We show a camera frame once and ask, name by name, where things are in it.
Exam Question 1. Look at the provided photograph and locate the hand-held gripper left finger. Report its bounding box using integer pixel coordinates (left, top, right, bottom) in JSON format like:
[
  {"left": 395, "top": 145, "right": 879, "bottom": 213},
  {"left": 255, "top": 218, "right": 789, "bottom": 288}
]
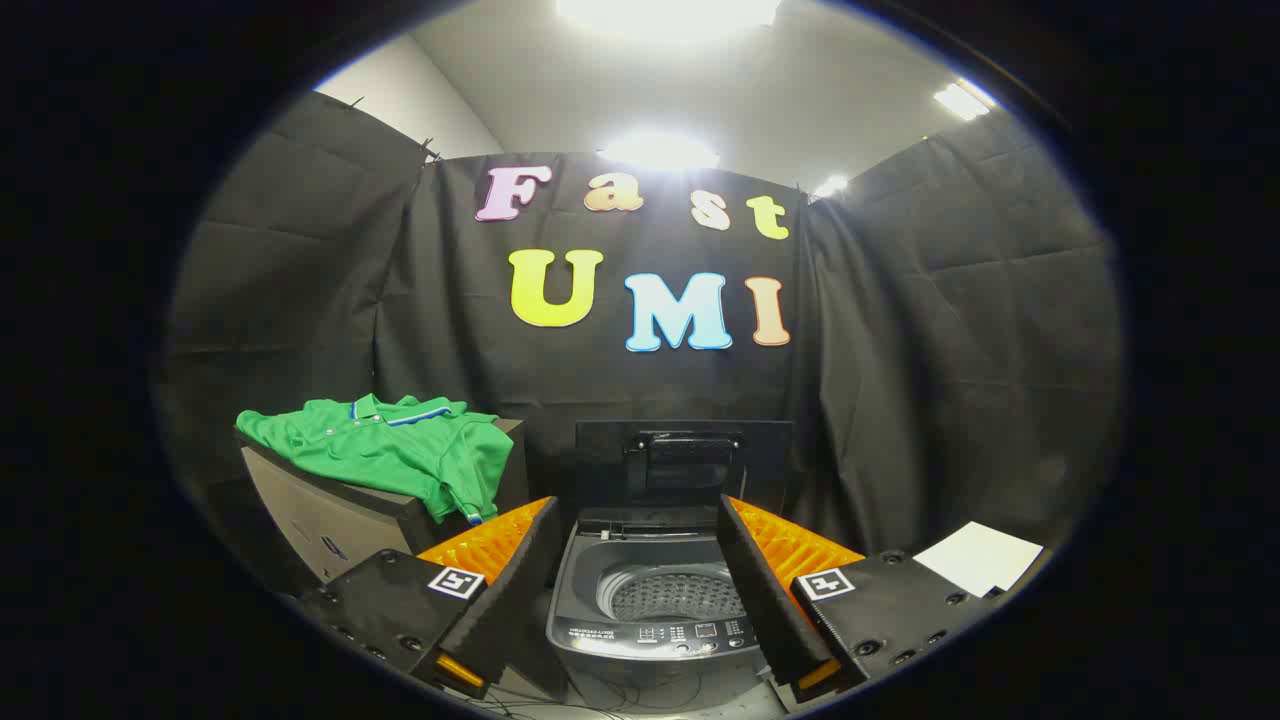
[{"left": 300, "top": 495, "right": 561, "bottom": 701}]

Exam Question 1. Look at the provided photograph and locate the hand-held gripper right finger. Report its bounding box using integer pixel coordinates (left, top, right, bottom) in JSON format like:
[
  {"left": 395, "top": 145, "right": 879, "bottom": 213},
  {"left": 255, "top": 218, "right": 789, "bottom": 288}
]
[{"left": 716, "top": 494, "right": 1006, "bottom": 706}]

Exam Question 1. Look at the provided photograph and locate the grey washing machine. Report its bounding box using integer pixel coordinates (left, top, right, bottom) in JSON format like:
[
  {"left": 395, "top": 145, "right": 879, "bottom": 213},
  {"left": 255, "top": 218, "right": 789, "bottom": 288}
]
[{"left": 545, "top": 505, "right": 776, "bottom": 716}]

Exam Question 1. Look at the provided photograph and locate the dark washing machine lid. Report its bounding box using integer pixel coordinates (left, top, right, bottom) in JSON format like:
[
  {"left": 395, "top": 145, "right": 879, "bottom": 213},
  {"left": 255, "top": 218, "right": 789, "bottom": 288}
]
[{"left": 575, "top": 420, "right": 794, "bottom": 526}]

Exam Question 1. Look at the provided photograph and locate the green polo shirt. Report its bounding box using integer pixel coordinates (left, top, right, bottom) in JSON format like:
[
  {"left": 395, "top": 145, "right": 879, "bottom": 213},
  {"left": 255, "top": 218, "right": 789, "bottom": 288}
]
[{"left": 236, "top": 393, "right": 515, "bottom": 526}]

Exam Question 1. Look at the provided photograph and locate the grey cabinet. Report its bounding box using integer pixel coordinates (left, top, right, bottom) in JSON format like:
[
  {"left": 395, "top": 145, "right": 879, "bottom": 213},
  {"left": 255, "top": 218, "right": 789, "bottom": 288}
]
[{"left": 235, "top": 418, "right": 531, "bottom": 591}]

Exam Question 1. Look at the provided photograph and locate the white paper sheet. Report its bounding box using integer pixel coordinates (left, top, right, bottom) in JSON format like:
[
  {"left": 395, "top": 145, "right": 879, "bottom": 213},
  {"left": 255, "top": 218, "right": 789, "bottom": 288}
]
[{"left": 912, "top": 521, "right": 1045, "bottom": 598}]

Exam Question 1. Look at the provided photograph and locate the black backdrop cloth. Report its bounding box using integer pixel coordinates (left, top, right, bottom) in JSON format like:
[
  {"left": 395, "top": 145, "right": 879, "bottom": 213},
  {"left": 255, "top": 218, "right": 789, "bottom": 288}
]
[{"left": 160, "top": 90, "right": 1121, "bottom": 601}]

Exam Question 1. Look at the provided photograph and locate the large ceiling light panel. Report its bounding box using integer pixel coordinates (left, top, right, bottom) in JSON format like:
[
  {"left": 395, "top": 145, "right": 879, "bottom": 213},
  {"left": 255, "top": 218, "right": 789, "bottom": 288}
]
[{"left": 556, "top": 0, "right": 783, "bottom": 41}]

